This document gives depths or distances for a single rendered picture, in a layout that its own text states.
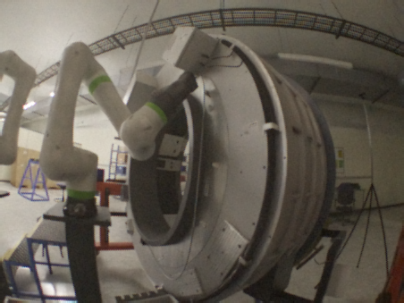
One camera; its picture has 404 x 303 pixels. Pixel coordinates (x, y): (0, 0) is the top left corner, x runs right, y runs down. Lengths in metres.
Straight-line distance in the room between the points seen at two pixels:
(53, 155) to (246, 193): 0.55
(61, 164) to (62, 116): 0.15
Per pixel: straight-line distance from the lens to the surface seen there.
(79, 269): 0.83
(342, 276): 0.80
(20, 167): 7.18
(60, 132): 0.60
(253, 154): 0.45
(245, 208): 0.46
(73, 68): 0.70
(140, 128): 0.49
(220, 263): 0.54
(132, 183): 1.28
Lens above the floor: 1.10
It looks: 9 degrees up
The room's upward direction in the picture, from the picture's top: 4 degrees clockwise
